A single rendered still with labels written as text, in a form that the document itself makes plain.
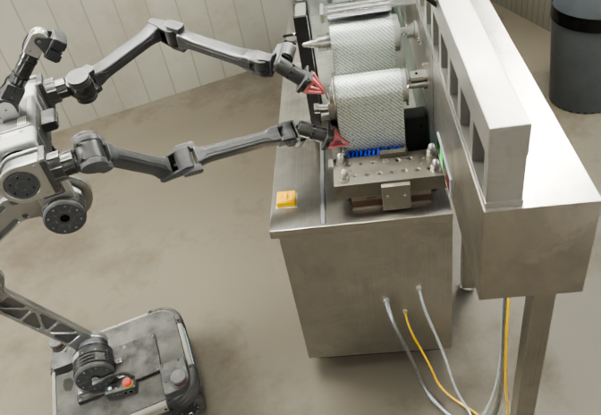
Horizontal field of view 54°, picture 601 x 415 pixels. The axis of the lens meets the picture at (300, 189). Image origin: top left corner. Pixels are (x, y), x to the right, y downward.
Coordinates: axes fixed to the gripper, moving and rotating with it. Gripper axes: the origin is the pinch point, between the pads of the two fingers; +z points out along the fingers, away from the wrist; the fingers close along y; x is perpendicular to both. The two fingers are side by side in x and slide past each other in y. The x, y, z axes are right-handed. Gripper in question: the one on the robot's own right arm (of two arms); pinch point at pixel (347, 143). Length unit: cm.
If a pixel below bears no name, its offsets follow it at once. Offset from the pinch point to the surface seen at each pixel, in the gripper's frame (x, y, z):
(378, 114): 15.8, 0.3, 5.5
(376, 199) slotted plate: -7.0, 18.8, 14.0
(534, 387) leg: -15, 77, 67
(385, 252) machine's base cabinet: -23.9, 26.1, 25.1
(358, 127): 8.2, 0.2, 0.8
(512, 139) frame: 66, 83, 3
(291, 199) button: -24.0, 11.7, -13.1
